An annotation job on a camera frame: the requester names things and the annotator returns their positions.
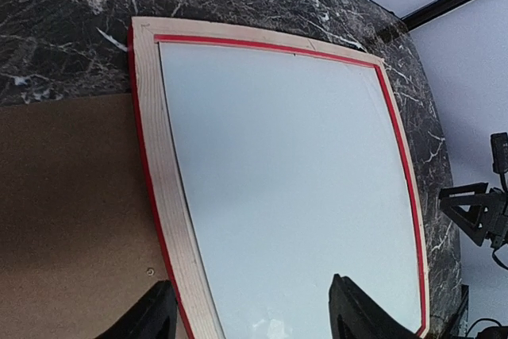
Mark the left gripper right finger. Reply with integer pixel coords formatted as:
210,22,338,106
329,274,417,339

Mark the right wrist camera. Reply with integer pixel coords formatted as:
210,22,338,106
491,132,508,175

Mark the red wooden picture frame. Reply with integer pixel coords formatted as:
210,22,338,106
129,17,429,338

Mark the brown backing board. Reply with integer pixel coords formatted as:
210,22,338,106
1,94,167,338

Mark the landscape photo print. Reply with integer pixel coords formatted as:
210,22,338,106
160,42,425,338

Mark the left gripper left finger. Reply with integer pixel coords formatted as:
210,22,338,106
97,280,178,339

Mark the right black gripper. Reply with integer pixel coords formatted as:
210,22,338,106
438,183,507,249

